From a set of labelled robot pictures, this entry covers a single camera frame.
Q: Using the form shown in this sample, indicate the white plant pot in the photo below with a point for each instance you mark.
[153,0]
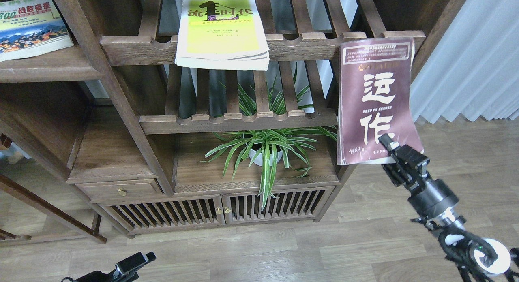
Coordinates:
[256,156]

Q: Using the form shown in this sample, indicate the brass drawer knob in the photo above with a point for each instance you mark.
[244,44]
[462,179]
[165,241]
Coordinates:
[121,192]

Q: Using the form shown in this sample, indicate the white green illustrated book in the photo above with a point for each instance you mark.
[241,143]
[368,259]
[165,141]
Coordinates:
[31,28]

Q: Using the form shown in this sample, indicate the dark maroon thick book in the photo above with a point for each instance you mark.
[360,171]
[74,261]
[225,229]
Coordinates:
[374,99]

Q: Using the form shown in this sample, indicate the dark wooden bookshelf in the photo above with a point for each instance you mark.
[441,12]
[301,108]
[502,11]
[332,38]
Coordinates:
[114,111]

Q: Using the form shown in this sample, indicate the green spider plant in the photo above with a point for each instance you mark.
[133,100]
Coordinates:
[296,141]

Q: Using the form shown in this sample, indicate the yellow green paperback book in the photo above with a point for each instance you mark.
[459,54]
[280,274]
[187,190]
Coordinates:
[221,35]

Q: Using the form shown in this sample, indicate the white pleated curtain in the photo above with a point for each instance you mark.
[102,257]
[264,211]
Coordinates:
[474,70]

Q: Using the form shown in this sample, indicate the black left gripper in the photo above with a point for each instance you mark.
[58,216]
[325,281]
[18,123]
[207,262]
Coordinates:
[126,270]

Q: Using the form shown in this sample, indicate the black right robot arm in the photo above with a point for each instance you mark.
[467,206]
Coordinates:
[477,259]

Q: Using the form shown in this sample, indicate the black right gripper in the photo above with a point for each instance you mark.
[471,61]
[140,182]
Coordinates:
[432,199]

